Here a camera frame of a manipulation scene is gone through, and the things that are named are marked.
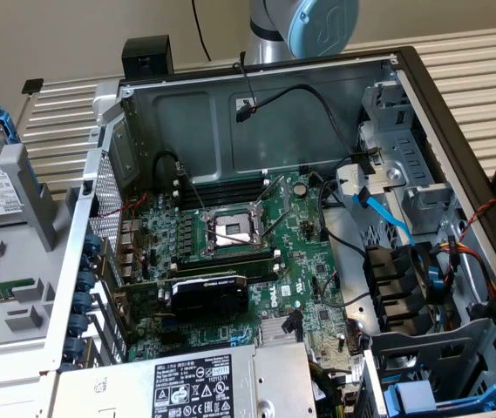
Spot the thin black cable with plug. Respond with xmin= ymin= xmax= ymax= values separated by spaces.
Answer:
xmin=233 ymin=82 xmax=382 ymax=175

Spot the grey metal disk bay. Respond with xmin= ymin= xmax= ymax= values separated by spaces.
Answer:
xmin=358 ymin=317 xmax=496 ymax=418

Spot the thick black cable angled plug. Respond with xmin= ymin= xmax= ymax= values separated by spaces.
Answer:
xmin=282 ymin=307 xmax=304 ymax=341

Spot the red black twisted wire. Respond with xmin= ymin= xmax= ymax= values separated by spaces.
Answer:
xmin=456 ymin=194 xmax=496 ymax=245

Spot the black camera cable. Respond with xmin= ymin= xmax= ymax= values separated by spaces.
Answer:
xmin=190 ymin=0 xmax=214 ymax=63

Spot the metal socket cover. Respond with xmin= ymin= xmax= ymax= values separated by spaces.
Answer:
xmin=249 ymin=173 xmax=293 ymax=219

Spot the black graphics card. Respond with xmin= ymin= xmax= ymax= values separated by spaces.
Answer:
xmin=114 ymin=269 xmax=251 ymax=326

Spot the grey open PC case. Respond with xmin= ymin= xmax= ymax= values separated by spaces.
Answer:
xmin=40 ymin=45 xmax=496 ymax=418

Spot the black fan shroud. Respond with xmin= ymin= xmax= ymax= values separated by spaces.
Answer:
xmin=362 ymin=243 xmax=438 ymax=339

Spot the red yellow black power wire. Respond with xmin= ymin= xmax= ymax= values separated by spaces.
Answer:
xmin=430 ymin=234 xmax=496 ymax=306

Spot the black RAM slot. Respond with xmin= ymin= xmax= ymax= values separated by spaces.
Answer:
xmin=173 ymin=168 xmax=271 ymax=197
xmin=173 ymin=263 xmax=282 ymax=284
xmin=173 ymin=247 xmax=280 ymax=269
xmin=171 ymin=180 xmax=270 ymax=209

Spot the grey parts rack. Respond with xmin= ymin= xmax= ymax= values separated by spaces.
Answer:
xmin=0 ymin=143 xmax=84 ymax=362

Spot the metal rear port block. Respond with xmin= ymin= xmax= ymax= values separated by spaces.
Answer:
xmin=116 ymin=217 xmax=146 ymax=280

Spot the thin black wire red tip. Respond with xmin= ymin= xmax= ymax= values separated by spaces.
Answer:
xmin=232 ymin=51 xmax=260 ymax=113

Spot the silver finned heat sink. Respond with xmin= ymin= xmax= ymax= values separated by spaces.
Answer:
xmin=259 ymin=315 xmax=306 ymax=347

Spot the metal locking lever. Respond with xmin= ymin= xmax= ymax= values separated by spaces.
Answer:
xmin=259 ymin=207 xmax=285 ymax=243
xmin=180 ymin=172 xmax=208 ymax=218

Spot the grey power supply unit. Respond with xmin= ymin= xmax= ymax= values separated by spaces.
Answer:
xmin=51 ymin=341 xmax=318 ymax=418

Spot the green motherboard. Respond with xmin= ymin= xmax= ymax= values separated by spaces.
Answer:
xmin=116 ymin=167 xmax=364 ymax=388

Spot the grey metal drive cage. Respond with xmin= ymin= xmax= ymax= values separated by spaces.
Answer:
xmin=356 ymin=80 xmax=454 ymax=239

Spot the black yellow braided wire bundle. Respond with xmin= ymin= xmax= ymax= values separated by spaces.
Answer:
xmin=308 ymin=359 xmax=364 ymax=418

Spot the white cable label tag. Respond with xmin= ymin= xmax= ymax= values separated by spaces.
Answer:
xmin=348 ymin=353 xmax=365 ymax=385

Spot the looped black cable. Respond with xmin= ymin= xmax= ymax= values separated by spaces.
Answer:
xmin=153 ymin=149 xmax=187 ymax=186

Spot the blue disk bracket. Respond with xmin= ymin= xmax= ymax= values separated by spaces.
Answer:
xmin=381 ymin=364 xmax=496 ymax=417

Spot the blue data wire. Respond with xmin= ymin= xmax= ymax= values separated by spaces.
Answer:
xmin=354 ymin=186 xmax=447 ymax=302

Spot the black box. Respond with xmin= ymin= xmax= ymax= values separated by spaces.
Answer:
xmin=120 ymin=34 xmax=175 ymax=83

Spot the CPU socket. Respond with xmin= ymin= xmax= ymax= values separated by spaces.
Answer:
xmin=201 ymin=204 xmax=273 ymax=258

